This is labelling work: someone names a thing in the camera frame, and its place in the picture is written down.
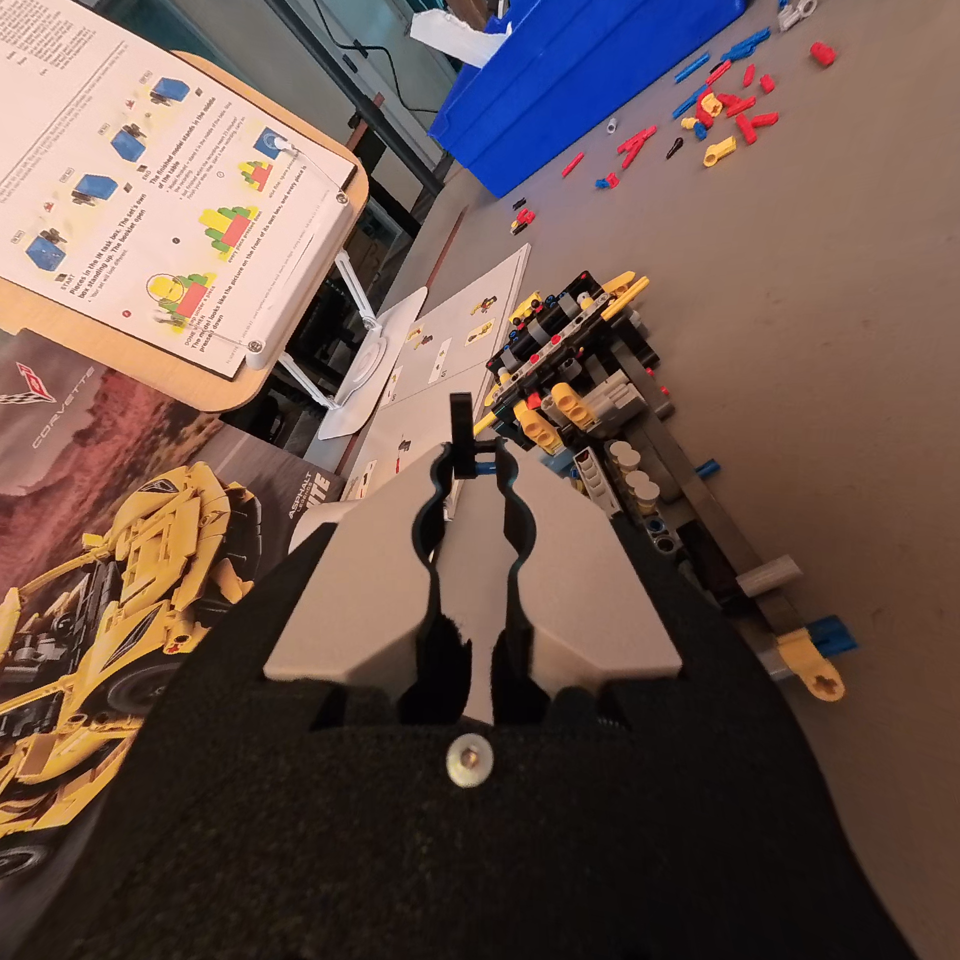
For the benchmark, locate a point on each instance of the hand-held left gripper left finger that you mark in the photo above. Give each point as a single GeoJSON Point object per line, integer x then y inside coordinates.
{"type": "Point", "coordinates": [352, 585]}

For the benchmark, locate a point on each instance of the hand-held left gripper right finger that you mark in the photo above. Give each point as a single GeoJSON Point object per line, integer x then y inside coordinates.
{"type": "Point", "coordinates": [592, 592]}

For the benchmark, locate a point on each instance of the black lego beam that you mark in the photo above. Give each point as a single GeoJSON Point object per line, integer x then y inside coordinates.
{"type": "Point", "coordinates": [461, 431]}

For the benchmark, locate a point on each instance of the lego car model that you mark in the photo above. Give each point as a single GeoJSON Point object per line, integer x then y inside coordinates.
{"type": "Point", "coordinates": [585, 352]}

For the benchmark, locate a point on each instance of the pile of red blue pins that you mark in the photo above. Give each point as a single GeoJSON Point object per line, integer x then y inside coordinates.
{"type": "Point", "coordinates": [746, 127]}

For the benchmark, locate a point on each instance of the lego instruction booklet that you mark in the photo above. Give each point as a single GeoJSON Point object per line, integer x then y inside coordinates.
{"type": "Point", "coordinates": [457, 352]}

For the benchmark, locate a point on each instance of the lego set box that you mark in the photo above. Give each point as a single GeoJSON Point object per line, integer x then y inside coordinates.
{"type": "Point", "coordinates": [112, 450]}

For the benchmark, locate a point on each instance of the small cluster of lego connectors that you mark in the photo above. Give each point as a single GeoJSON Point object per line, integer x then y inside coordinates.
{"type": "Point", "coordinates": [523, 217]}

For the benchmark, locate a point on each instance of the printed instruction sheet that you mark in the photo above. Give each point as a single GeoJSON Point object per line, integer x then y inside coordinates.
{"type": "Point", "coordinates": [112, 150]}

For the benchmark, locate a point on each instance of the black metal pole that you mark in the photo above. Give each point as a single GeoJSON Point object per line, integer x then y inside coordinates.
{"type": "Point", "coordinates": [352, 82]}

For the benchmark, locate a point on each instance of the blue plastic bin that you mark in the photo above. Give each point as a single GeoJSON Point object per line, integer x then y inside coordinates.
{"type": "Point", "coordinates": [570, 90]}

